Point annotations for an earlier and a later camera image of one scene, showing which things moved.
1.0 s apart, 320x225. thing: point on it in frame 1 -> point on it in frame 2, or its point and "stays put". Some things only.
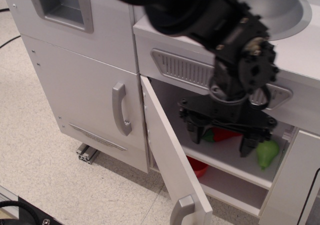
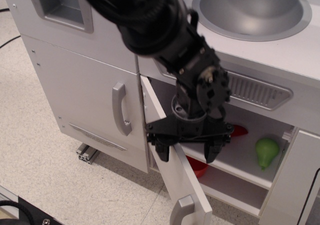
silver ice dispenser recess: [70, 5] stays put
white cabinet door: [293, 198] stays put
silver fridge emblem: [96, 137] stays put
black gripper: [235, 114] -> [214, 133]
